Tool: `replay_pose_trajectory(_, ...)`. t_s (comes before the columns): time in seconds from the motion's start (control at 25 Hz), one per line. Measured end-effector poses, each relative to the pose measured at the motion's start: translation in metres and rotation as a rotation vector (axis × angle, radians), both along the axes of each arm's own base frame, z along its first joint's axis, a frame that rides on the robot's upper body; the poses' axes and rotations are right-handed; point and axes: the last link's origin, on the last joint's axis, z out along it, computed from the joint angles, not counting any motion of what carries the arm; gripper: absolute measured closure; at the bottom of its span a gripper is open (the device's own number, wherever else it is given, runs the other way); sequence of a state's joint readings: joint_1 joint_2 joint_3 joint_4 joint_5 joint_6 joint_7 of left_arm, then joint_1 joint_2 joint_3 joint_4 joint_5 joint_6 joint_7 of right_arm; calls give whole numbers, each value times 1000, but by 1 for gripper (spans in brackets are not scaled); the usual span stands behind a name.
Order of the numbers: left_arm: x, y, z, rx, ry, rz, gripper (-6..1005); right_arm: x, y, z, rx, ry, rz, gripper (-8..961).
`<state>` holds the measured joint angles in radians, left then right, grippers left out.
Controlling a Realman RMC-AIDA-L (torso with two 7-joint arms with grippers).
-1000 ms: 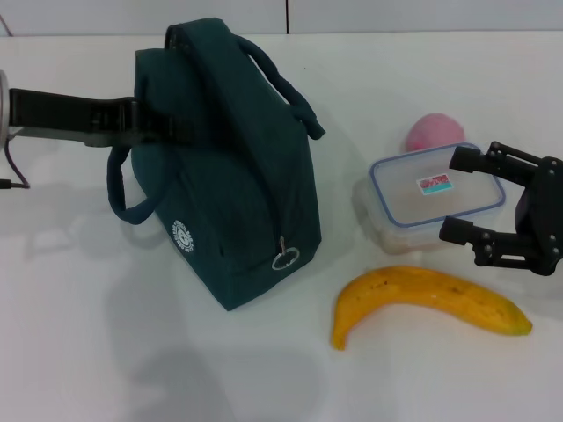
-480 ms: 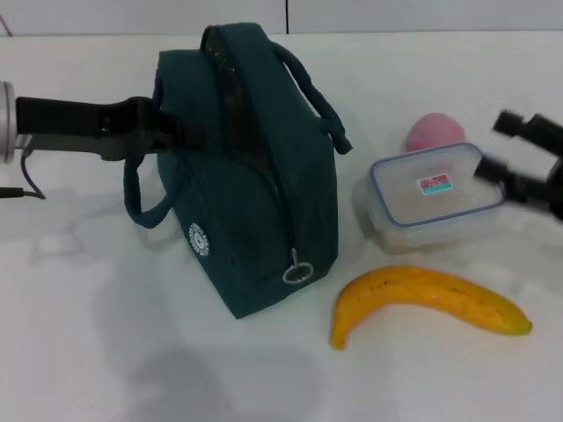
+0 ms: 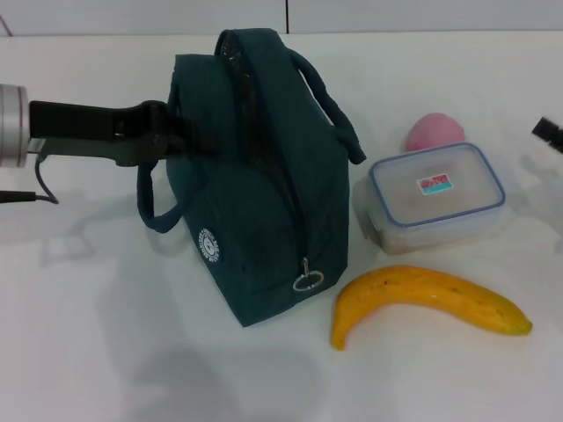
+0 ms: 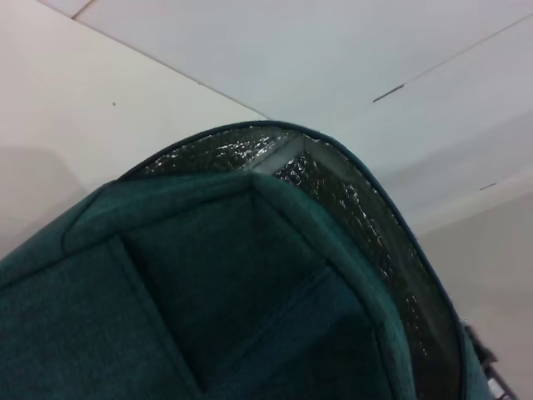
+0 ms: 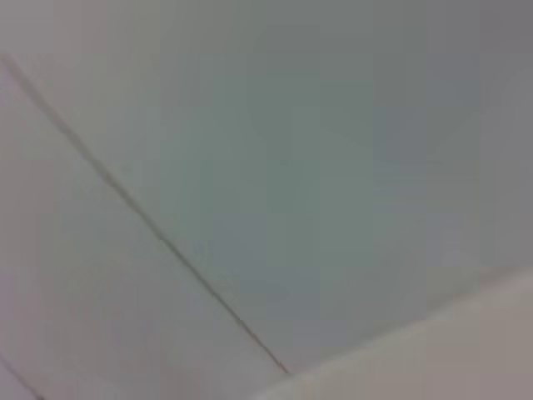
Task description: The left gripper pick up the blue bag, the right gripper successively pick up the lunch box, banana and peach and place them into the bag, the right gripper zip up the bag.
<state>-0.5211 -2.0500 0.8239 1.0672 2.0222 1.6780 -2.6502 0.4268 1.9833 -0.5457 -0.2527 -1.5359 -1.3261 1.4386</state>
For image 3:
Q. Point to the clear blue-rimmed food container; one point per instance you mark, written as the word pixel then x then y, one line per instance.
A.
pixel 435 189

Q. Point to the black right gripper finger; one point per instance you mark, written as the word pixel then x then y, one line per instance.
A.
pixel 552 132

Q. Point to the pink peach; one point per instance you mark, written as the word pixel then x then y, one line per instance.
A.
pixel 433 129

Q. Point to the dark teal lunch bag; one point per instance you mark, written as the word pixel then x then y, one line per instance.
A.
pixel 316 176

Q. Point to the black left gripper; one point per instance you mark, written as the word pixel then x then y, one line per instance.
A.
pixel 88 125

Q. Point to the yellow banana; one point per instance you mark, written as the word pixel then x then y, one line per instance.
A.
pixel 418 288

